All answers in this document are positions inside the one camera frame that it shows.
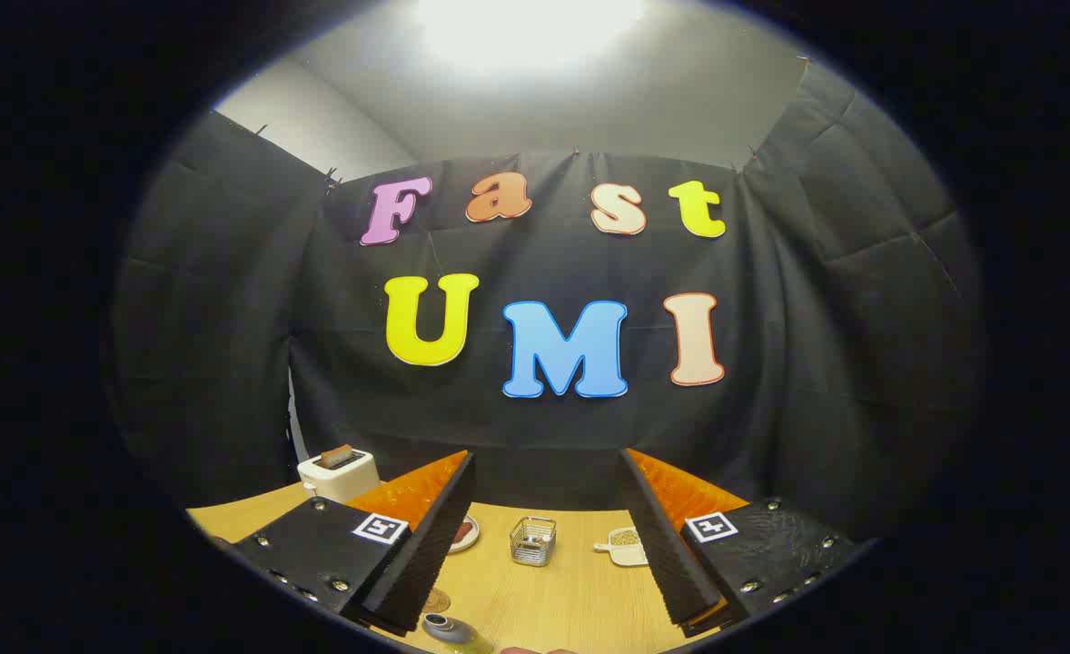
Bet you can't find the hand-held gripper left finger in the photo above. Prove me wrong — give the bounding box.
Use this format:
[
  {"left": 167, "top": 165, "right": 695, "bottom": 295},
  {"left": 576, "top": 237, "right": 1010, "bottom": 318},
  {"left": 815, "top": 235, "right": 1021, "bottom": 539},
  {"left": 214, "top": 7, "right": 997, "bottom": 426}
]
[{"left": 231, "top": 450, "right": 477, "bottom": 637}]

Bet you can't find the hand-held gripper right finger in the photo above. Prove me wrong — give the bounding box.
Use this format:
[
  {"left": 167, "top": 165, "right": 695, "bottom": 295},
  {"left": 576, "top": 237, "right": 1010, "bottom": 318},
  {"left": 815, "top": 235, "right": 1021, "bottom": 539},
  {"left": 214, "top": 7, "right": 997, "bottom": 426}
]
[{"left": 619, "top": 447, "right": 863, "bottom": 637}]

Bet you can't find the silver green juice bottle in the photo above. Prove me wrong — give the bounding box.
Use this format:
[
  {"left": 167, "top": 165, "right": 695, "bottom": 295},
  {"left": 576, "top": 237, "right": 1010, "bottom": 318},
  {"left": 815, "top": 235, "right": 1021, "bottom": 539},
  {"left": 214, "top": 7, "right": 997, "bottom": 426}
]
[{"left": 421, "top": 613, "right": 495, "bottom": 654}]

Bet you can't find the white divided grain dish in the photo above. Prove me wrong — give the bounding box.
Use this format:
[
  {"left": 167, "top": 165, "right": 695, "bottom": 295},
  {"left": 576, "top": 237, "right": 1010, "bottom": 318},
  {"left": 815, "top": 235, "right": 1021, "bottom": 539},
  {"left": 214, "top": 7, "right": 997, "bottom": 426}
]
[{"left": 593, "top": 527, "right": 649, "bottom": 568}]

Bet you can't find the wooden table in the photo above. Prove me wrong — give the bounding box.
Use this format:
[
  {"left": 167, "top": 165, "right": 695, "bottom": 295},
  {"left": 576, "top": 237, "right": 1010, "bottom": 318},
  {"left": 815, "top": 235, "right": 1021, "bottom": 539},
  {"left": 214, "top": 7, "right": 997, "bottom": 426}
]
[{"left": 187, "top": 481, "right": 754, "bottom": 654}]

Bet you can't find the white toaster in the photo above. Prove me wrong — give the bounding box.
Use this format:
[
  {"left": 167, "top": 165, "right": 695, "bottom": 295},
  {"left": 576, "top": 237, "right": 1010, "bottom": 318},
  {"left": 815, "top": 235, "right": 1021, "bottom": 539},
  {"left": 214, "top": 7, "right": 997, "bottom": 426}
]
[{"left": 297, "top": 445, "right": 381, "bottom": 505}]

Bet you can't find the wire mesh basket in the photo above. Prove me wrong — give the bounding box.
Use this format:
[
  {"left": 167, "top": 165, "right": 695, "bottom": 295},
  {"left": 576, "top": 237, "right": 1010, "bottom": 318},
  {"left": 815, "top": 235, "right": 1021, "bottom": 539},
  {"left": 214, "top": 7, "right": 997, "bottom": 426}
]
[{"left": 510, "top": 516, "right": 558, "bottom": 568}]

